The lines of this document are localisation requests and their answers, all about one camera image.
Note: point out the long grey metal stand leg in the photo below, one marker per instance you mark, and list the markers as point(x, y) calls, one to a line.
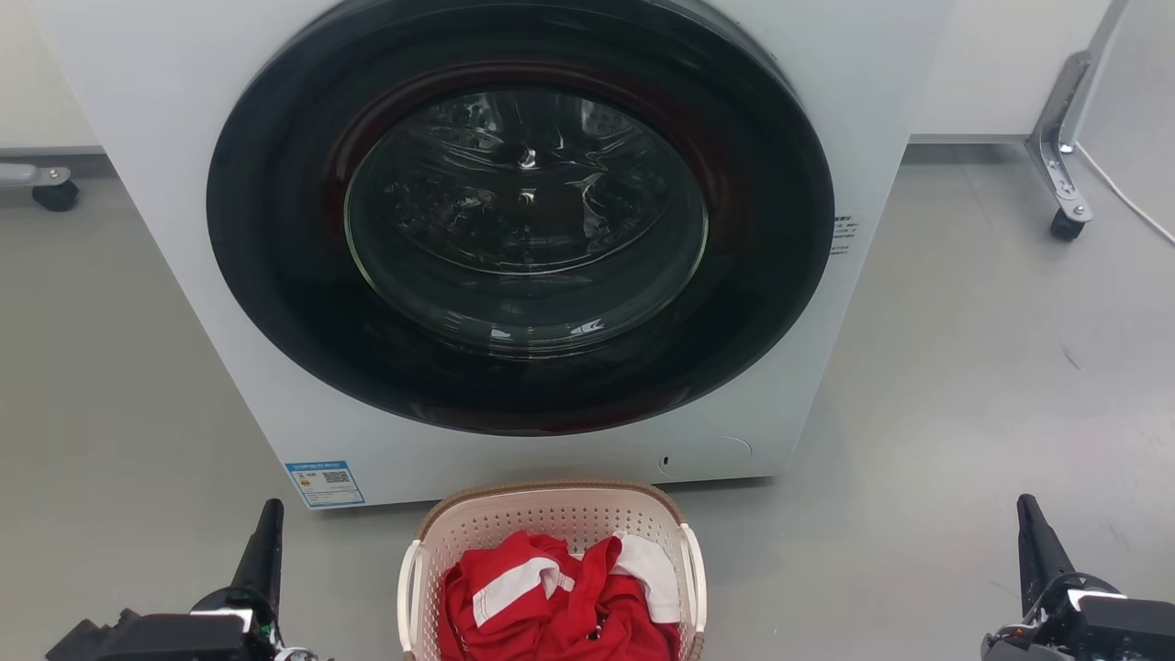
point(1056, 138)

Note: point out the small black caster wheel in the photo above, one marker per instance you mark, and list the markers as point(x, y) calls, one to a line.
point(1067, 226)

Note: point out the large black caster wheel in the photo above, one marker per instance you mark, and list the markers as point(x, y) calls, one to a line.
point(56, 196)

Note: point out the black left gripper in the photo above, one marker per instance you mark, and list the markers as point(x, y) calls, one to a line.
point(174, 638)

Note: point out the red garment with white stripe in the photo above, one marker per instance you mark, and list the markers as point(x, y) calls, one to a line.
point(468, 606)

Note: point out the round black washer door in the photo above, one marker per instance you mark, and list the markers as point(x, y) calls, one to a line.
point(275, 229)

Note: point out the white front-load washing machine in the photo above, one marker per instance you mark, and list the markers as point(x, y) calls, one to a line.
point(505, 464)

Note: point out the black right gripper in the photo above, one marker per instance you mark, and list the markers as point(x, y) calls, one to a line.
point(1111, 633)

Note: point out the blue energy label sticker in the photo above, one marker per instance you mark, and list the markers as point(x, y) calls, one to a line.
point(324, 484)

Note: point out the short grey metal leg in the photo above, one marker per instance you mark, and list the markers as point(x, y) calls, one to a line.
point(23, 174)

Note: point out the white perforated laundry basket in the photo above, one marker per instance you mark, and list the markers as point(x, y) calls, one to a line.
point(542, 512)

